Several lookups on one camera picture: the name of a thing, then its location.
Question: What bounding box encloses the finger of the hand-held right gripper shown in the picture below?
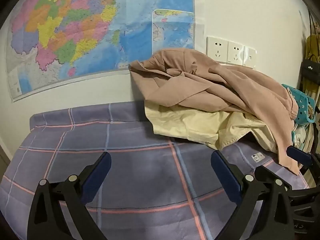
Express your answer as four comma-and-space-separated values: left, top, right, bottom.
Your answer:
254, 166, 320, 200
286, 146, 320, 172

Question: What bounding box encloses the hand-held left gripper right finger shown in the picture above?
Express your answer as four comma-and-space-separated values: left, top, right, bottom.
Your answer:
211, 150, 299, 240

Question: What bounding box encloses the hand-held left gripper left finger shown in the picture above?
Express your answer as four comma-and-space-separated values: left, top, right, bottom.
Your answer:
27, 151, 112, 240

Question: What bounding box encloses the pink jacket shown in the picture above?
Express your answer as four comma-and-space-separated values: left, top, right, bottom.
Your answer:
129, 48, 300, 175

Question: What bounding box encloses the light striped cloth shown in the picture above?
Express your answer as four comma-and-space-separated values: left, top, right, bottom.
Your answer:
291, 105, 320, 155

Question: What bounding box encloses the purple plaid bed sheet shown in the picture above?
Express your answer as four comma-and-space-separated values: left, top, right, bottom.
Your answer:
0, 101, 309, 240

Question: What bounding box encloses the teal perforated basket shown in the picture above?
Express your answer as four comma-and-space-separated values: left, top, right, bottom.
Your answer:
281, 84, 316, 125

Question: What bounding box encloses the cream jacket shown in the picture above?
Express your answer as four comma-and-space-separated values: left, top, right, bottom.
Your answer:
144, 100, 279, 154

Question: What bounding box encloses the black handbag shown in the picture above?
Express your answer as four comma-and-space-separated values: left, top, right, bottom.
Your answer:
300, 59, 320, 84

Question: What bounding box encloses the yellow hanging garment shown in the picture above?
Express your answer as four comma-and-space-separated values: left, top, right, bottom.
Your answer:
301, 34, 320, 98

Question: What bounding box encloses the white wall switch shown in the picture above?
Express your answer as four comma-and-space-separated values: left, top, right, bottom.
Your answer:
243, 45, 257, 69

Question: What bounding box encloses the white wall socket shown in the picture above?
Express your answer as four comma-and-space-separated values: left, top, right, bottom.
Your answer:
206, 36, 228, 62
227, 40, 245, 65

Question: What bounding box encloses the colourful wall map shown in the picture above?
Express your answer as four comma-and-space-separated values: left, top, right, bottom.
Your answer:
6, 0, 197, 103

